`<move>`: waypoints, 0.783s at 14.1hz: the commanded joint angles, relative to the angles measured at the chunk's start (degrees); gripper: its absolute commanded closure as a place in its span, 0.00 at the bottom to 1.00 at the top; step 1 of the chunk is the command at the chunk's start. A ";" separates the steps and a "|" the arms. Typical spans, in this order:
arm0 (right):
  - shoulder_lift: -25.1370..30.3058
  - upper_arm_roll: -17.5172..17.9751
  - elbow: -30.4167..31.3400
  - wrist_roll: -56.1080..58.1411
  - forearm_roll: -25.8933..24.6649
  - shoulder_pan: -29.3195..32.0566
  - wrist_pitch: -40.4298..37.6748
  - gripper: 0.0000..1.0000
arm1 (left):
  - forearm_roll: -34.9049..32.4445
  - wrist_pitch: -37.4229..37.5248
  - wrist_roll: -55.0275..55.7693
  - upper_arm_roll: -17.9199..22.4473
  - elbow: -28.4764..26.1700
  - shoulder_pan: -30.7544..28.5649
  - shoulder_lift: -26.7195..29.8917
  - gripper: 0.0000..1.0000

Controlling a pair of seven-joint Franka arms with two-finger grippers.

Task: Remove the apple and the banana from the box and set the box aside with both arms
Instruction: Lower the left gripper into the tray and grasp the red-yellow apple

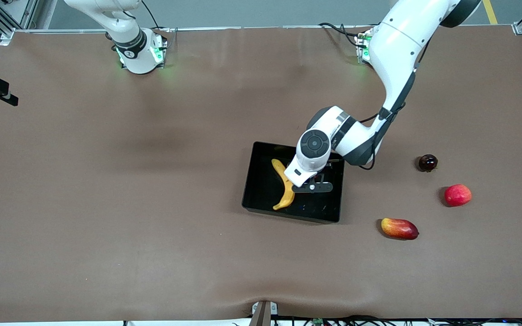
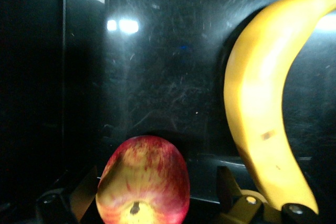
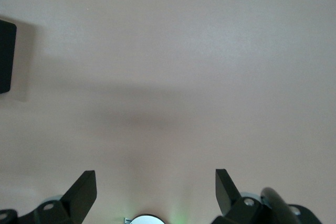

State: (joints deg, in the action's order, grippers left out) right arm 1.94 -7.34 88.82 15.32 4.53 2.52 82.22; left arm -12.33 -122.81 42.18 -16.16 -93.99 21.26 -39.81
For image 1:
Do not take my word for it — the dark purple plum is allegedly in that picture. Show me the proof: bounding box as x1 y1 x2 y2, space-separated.
418 154 439 173

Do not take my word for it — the red peach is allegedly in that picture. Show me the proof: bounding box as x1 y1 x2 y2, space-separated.
444 184 473 207

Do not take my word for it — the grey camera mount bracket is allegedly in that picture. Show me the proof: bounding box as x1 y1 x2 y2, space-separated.
248 301 279 326

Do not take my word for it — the red yellow mango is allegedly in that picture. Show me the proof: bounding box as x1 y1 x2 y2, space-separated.
381 218 420 240

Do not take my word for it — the black left base cable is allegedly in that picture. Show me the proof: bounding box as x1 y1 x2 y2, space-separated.
318 22 366 48

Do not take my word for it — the black base cable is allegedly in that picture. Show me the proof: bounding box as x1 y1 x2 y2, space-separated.
141 0 178 43
318 22 366 48

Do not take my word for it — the black right base cable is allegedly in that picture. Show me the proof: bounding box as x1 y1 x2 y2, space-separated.
141 0 178 43

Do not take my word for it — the brown table mat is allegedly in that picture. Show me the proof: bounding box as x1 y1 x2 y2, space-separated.
0 25 522 323

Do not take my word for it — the black plastic tray box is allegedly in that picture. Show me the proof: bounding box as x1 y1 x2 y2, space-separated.
242 141 346 224

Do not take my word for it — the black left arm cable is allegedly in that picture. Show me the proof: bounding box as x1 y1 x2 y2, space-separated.
358 102 407 171

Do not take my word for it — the yellow banana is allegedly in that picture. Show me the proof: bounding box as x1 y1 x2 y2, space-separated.
271 158 296 211

